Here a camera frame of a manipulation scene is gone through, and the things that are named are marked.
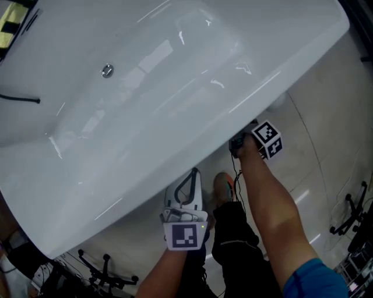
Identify black window frame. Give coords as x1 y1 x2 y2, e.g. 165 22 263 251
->
0 0 44 63

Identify white bathtub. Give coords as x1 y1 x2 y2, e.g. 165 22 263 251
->
0 0 350 260

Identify dark grey round knob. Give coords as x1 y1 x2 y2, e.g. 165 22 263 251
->
100 63 115 79

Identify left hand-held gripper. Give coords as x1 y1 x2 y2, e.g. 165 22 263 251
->
159 167 209 251

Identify person's right hand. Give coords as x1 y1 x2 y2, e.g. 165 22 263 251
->
237 133 263 160

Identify person's left forearm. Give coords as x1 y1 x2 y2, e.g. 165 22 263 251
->
135 249 189 298

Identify white power strip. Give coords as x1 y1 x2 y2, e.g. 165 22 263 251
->
31 263 54 289

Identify person's teal shirt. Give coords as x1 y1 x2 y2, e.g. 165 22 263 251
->
281 257 350 298

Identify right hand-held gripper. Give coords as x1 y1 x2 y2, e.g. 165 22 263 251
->
229 118 283 161

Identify person's right forearm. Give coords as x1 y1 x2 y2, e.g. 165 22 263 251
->
237 157 321 290

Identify black shower hose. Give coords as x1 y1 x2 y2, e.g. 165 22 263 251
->
0 93 41 104

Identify metal wire rack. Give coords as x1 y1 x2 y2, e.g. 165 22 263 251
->
335 241 373 298

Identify person's black trousers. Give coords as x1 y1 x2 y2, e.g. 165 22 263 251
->
180 200 283 298

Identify black office chair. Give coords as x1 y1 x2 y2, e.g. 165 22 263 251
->
329 181 371 237
77 248 140 292

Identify person's right shoe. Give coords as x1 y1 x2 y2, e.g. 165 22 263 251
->
213 172 236 205

